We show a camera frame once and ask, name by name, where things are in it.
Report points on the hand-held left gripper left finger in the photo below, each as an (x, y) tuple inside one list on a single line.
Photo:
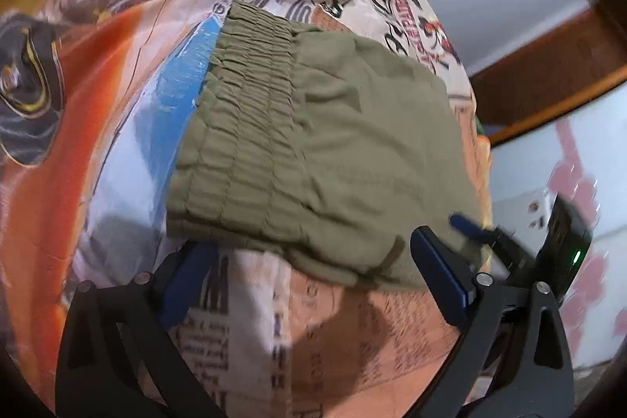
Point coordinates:
[(188, 276)]

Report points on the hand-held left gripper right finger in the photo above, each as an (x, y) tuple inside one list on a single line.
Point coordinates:
[(441, 271)]

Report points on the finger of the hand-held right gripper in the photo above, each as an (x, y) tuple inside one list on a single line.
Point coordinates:
[(514, 256), (468, 226)]

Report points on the olive green pants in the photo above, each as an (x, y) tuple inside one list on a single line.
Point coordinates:
[(343, 144)]

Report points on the wardrobe with heart print doors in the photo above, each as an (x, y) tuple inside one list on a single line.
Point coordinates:
[(539, 75)]

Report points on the newspaper print blanket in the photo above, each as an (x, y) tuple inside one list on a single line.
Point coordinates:
[(122, 80)]

